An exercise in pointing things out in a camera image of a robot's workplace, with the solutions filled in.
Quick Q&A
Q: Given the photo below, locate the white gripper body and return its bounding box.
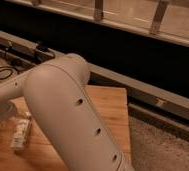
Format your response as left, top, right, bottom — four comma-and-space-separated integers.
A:
0, 102, 17, 121

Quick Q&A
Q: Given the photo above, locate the white plastic bottle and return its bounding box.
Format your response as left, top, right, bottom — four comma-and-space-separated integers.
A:
10, 112, 32, 153

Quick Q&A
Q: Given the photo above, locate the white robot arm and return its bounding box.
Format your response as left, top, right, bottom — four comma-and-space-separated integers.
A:
0, 53, 135, 171

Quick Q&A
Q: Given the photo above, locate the wooden cutting board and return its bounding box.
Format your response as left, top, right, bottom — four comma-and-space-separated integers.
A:
0, 86, 131, 171

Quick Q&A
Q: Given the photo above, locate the black coiled cable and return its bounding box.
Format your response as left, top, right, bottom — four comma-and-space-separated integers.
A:
0, 65, 22, 81

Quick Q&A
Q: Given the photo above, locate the black clamp on rail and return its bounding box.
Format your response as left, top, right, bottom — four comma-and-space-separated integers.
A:
35, 42, 55, 58

